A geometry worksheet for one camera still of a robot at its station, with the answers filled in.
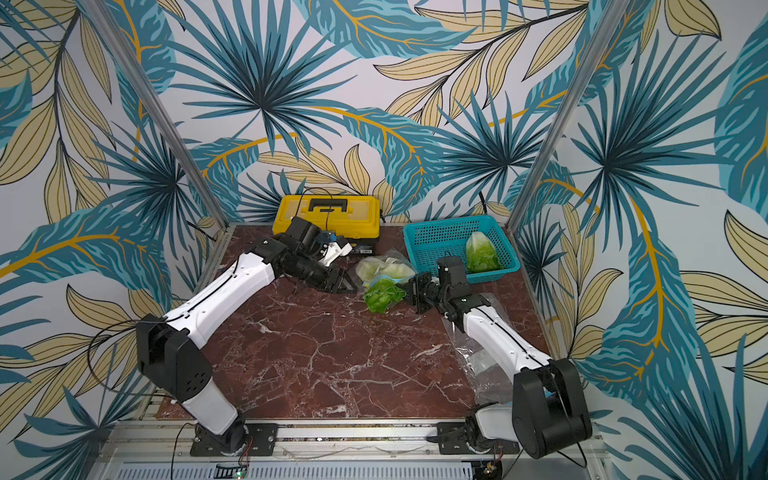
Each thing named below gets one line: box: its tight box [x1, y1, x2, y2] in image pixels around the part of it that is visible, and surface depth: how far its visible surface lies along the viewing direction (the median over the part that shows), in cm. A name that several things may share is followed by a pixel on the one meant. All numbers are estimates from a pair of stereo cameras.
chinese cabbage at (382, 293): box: [364, 278, 407, 314], surface depth 81 cm
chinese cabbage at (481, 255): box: [466, 231, 501, 272], surface depth 105 cm
